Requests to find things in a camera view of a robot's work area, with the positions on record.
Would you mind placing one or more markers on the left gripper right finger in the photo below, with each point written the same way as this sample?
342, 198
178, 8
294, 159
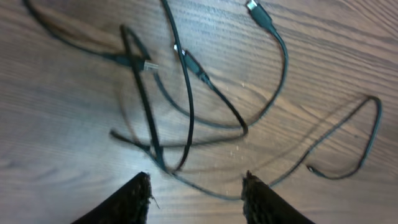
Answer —
264, 206

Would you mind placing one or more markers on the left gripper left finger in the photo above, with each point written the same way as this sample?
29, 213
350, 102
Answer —
128, 205

